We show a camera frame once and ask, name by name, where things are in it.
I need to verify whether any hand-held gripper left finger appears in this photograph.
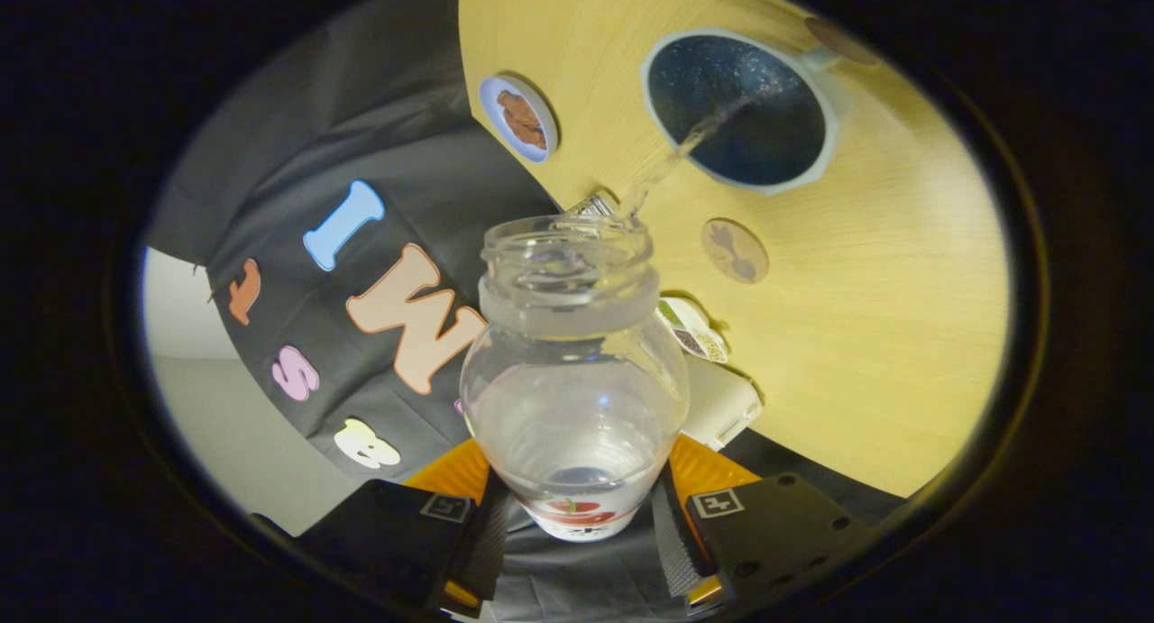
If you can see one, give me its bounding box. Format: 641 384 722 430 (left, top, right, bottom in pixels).
298 438 510 617

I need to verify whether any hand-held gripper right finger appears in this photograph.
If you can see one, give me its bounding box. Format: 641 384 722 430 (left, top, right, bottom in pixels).
651 434 875 617

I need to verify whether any clear juice bottle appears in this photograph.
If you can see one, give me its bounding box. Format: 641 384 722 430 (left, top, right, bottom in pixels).
458 214 691 543

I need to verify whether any round printed wooden coaster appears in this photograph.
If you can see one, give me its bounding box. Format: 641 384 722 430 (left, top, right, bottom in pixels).
701 217 771 285

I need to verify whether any blue speckled cup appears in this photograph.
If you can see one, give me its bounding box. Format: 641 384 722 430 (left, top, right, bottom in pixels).
640 28 853 196

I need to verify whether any plain brown round coaster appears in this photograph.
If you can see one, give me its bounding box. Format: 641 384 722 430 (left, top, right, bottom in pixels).
804 16 880 67

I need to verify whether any white toaster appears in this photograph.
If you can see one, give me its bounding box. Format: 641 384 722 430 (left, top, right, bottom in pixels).
681 353 764 453

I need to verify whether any white divided tray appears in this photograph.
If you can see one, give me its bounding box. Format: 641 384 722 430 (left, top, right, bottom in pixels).
656 296 729 364

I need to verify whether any wooden table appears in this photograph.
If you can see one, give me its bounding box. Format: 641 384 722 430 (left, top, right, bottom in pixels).
458 0 1011 499

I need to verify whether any black backdrop cloth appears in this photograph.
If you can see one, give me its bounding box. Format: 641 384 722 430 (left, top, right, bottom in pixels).
144 0 902 623

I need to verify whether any light blue plate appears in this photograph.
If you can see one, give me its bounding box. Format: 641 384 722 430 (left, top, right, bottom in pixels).
478 73 560 164

